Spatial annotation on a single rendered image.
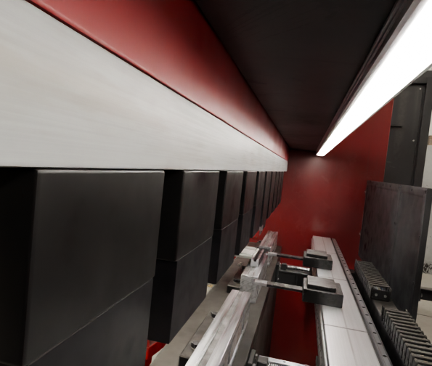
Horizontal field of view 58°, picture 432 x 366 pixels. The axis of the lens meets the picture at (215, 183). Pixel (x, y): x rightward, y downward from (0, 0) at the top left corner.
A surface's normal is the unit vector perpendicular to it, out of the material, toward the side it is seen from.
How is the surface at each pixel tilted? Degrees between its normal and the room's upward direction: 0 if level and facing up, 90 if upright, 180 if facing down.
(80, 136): 90
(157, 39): 90
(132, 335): 90
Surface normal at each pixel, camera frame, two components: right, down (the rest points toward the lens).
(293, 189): -0.22, 0.03
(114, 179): 0.97, 0.11
